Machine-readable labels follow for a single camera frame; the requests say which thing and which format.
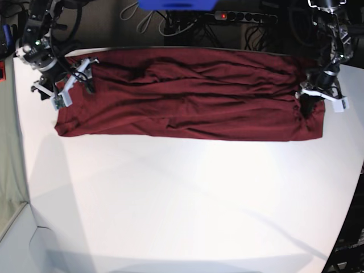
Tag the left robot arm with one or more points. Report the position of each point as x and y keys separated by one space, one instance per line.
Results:
x=328 y=20

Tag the red black device left edge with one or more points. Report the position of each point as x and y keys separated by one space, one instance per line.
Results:
x=2 y=71

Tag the blue bottle left edge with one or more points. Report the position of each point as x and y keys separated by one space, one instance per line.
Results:
x=8 y=35

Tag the dark red t-shirt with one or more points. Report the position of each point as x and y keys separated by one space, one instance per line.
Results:
x=197 y=93

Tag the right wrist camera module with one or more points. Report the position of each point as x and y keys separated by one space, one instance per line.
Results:
x=61 y=100

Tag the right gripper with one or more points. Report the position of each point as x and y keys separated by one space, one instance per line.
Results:
x=81 y=71

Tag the black power strip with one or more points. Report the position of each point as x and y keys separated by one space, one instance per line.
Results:
x=245 y=17

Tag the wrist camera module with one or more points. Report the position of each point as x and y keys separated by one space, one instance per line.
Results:
x=340 y=104
x=61 y=100

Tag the blue box at top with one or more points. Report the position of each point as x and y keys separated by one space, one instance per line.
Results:
x=177 y=5

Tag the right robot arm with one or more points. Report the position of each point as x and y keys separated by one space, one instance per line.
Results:
x=43 y=52

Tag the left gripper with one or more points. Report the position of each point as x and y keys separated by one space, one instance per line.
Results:
x=319 y=85

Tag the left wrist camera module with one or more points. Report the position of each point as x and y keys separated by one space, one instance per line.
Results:
x=340 y=104

